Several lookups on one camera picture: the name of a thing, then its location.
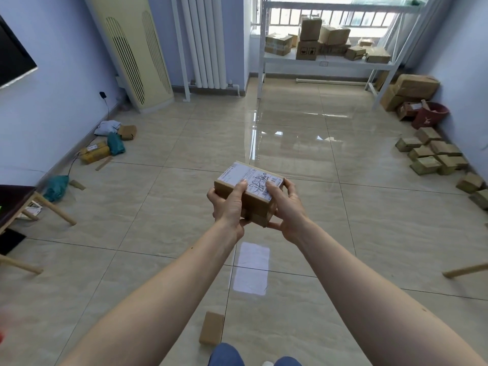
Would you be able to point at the person's right hand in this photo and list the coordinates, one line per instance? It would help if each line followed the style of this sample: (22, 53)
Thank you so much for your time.
(291, 217)

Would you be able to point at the person's left hand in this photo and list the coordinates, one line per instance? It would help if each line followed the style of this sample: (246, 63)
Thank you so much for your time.
(227, 209)

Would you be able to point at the person's right thumb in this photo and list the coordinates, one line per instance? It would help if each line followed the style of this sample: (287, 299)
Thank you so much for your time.
(273, 190)

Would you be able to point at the person's left thumb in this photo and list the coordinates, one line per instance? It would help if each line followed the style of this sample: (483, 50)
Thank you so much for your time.
(239, 192)

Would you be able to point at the cardboard box with white label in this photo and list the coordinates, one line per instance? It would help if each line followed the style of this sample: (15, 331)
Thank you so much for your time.
(253, 203)

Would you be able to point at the person's right forearm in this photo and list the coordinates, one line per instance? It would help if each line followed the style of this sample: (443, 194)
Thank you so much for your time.
(373, 301)

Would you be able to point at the person's left forearm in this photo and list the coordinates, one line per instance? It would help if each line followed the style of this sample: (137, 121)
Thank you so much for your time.
(160, 301)

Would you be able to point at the white bar on floor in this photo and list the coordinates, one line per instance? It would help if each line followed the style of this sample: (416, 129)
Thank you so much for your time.
(331, 81)

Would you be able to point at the small brown cardboard box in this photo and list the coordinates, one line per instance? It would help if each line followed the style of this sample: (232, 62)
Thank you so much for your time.
(127, 132)

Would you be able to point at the teal parcel bag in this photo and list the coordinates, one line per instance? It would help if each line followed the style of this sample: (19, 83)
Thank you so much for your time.
(116, 144)
(56, 188)

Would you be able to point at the thin wooden strip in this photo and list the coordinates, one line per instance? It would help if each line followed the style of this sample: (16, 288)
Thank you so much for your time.
(103, 163)

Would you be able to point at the plain narrow cardboard box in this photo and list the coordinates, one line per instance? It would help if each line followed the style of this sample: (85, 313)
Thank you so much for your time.
(211, 328)

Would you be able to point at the white metal shelf rack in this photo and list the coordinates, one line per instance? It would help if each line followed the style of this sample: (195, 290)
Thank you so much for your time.
(328, 61)

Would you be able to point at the grey white plastic parcel bag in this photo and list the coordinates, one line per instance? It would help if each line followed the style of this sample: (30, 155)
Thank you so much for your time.
(106, 127)

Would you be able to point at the flat-sided brown cardboard box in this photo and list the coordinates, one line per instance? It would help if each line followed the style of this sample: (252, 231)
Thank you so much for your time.
(390, 99)

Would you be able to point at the yellow taped cardboard box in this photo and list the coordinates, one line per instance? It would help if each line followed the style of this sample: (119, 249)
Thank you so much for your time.
(93, 153)

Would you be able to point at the open cardboard box with label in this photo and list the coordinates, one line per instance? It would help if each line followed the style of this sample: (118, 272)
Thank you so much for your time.
(408, 110)

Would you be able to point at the cluster of small tan boxes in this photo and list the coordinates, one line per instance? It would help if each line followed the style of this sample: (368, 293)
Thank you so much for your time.
(429, 156)

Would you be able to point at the heap of assorted cardboard boxes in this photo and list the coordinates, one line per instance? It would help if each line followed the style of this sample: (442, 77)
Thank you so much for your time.
(308, 34)

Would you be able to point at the small flat cardboard piece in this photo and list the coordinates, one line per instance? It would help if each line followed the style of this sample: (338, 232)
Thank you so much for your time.
(77, 184)

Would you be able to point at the white vertical pipe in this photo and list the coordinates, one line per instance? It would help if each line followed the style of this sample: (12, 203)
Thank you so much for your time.
(179, 41)

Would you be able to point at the person's blue jeans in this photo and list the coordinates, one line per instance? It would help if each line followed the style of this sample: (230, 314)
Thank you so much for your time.
(225, 356)

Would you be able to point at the red plastic bucket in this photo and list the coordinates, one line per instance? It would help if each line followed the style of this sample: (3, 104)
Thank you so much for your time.
(429, 117)

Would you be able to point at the cream standing air conditioner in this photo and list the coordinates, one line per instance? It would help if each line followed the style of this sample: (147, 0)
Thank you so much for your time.
(133, 53)

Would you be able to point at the large brown cardboard box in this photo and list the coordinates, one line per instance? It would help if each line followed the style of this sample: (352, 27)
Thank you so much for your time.
(417, 85)

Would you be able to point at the light wooden furniture leg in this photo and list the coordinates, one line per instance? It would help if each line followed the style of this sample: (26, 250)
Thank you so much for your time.
(467, 270)

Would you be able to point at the dark table with wooden legs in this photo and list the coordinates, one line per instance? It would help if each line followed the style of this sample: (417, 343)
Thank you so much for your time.
(13, 203)

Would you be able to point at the black flat screen television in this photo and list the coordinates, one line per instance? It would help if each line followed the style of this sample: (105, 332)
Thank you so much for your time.
(11, 53)

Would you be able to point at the white wall radiator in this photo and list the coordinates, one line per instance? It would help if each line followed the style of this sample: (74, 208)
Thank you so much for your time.
(206, 41)

